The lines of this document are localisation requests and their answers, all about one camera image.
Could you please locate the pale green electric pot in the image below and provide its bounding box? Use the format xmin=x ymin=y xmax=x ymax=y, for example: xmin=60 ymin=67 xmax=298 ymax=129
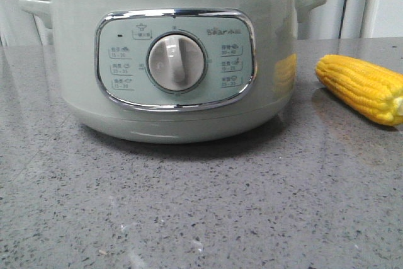
xmin=20 ymin=0 xmax=327 ymax=144

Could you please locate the yellow corn cob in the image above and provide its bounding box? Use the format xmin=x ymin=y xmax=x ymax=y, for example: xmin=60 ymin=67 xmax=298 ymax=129
xmin=315 ymin=54 xmax=402 ymax=126

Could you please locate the white pot control knob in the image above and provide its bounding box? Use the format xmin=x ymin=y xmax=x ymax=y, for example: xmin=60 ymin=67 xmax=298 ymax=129
xmin=148 ymin=34 xmax=205 ymax=91

